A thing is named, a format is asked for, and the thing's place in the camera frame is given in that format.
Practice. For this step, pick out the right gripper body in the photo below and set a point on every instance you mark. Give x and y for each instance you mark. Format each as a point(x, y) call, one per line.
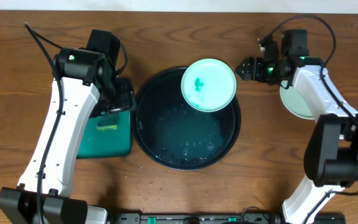
point(254, 69)

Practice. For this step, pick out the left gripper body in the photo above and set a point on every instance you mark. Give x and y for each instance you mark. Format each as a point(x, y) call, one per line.
point(124, 96)

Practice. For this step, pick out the green scrub sponge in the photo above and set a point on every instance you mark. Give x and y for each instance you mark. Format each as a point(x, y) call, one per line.
point(107, 122)

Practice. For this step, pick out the mint plate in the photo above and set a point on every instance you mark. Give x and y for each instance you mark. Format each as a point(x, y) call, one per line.
point(208, 85)
point(293, 101)

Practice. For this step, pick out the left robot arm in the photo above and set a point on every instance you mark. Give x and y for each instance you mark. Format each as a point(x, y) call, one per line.
point(87, 84)

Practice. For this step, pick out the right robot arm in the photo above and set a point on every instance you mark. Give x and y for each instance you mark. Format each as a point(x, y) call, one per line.
point(331, 157)

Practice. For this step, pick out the black rectangular water tray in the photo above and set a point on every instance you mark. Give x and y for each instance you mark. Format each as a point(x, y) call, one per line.
point(115, 142)

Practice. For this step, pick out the round black serving tray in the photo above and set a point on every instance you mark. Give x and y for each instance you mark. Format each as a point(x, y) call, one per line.
point(174, 134)

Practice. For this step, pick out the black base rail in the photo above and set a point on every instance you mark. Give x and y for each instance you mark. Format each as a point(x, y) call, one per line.
point(136, 218)

